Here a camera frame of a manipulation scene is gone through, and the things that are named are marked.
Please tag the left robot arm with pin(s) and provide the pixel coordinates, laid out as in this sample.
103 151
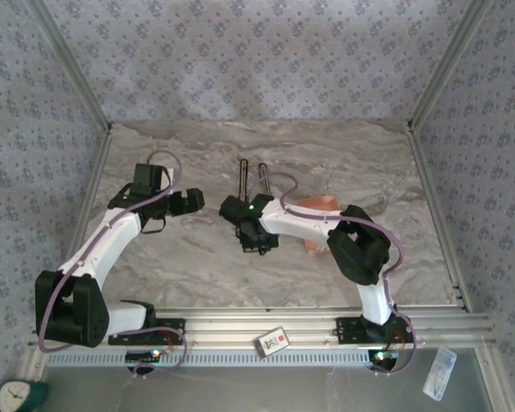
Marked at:
107 240

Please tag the aluminium frame post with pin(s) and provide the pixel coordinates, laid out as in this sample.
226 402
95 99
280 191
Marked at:
448 64
75 73

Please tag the white clock teal frame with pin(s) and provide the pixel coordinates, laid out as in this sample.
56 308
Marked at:
15 397

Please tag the clear plastic box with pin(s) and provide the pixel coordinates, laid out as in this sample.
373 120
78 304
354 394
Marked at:
440 373

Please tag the cream white stapler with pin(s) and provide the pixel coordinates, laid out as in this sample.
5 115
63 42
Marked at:
263 178

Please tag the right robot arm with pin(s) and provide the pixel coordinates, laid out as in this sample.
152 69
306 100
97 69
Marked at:
300 223

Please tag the pink plastic tray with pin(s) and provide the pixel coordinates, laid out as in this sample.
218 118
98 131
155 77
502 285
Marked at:
322 202

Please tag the aluminium side rail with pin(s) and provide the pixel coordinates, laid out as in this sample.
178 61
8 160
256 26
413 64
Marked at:
433 206
98 167

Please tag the wide aluminium base rail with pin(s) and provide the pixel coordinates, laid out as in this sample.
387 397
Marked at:
240 319

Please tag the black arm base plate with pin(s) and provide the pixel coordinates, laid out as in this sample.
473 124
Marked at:
171 326
347 330

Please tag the small labelled card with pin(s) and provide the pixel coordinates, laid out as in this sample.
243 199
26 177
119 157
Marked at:
271 342

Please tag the small circuit board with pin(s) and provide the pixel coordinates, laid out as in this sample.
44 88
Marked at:
384 357
141 356

